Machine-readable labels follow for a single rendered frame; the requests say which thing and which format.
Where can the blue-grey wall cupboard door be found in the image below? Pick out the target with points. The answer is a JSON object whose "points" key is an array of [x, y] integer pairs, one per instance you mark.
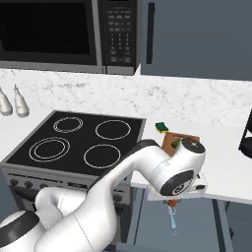
{"points": [[203, 36]]}

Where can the black countertop appliance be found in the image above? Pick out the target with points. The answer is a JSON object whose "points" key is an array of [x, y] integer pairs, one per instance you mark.
{"points": [[246, 144]]}

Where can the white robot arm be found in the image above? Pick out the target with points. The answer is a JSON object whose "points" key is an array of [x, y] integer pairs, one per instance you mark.
{"points": [[98, 203]]}

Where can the black hob stove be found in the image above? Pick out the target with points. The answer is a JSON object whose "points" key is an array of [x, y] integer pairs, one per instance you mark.
{"points": [[75, 141]]}

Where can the white bottle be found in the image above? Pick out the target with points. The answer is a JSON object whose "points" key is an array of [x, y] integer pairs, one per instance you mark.
{"points": [[4, 104], [21, 105]]}

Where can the blue-grey base cupboard door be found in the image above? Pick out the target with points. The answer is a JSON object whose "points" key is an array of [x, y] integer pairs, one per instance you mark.
{"points": [[241, 226], [193, 226]]}

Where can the dark stove knob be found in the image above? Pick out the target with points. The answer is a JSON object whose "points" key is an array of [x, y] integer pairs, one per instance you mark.
{"points": [[28, 184], [43, 186], [117, 198], [13, 181]]}

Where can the black and grey microwave oven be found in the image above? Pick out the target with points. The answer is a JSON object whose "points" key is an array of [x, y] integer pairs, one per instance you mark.
{"points": [[49, 32]]}

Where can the green avocado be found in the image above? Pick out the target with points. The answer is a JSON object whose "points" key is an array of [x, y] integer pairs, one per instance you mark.
{"points": [[177, 142]]}

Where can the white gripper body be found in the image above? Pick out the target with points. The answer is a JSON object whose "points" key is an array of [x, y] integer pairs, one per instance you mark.
{"points": [[164, 197]]}

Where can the green and yellow sponge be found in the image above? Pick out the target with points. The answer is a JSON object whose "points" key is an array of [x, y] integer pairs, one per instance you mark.
{"points": [[161, 127]]}

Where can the light blue peeler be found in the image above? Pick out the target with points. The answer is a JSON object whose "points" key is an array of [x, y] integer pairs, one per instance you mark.
{"points": [[172, 220]]}

